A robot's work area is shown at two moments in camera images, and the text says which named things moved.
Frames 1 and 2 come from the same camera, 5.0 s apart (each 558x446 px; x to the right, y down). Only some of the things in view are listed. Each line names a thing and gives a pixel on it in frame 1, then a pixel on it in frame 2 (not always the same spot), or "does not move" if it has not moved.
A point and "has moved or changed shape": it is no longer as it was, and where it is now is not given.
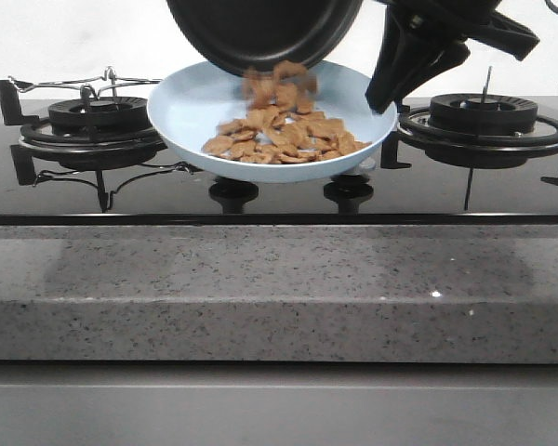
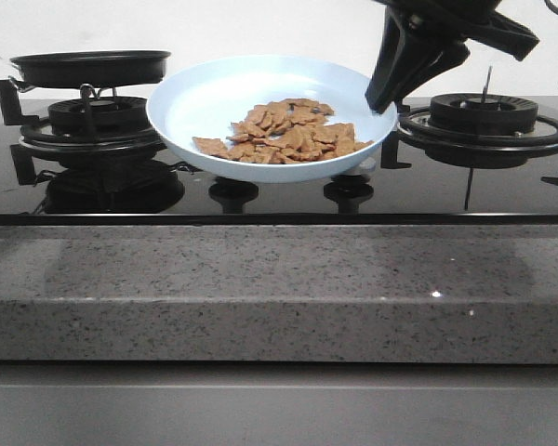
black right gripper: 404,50 does not move
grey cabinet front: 277,403 does not move
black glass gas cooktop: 460,162 does not move
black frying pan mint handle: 259,35 → 86,69
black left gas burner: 99,115 does not move
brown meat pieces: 279,127 has moved or changed shape
